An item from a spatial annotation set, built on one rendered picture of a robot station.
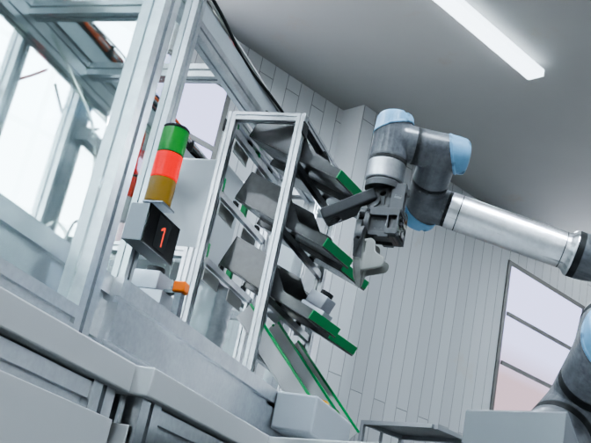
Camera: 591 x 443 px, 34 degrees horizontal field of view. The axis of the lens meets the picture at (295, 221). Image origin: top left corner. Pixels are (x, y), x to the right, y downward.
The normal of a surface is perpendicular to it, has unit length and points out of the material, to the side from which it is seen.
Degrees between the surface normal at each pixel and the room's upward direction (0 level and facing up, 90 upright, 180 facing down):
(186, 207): 90
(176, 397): 90
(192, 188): 90
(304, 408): 90
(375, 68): 180
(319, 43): 180
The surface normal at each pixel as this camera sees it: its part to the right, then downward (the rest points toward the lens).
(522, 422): -0.70, -0.37
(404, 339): 0.69, -0.12
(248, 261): -0.46, -0.40
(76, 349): 0.94, 0.07
